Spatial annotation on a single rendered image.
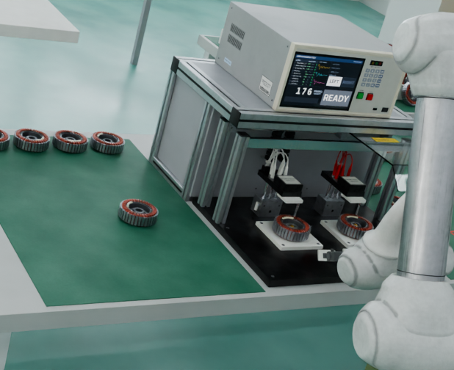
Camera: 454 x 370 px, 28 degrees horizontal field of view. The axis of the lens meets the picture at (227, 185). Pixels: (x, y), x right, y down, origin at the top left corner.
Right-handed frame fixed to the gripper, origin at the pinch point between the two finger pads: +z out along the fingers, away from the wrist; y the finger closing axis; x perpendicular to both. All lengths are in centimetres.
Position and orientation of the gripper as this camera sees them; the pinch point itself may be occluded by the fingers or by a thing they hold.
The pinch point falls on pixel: (336, 255)
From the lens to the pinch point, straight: 255.9
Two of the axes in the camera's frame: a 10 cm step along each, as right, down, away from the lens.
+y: 8.5, 0.1, 5.3
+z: -5.3, 0.4, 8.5
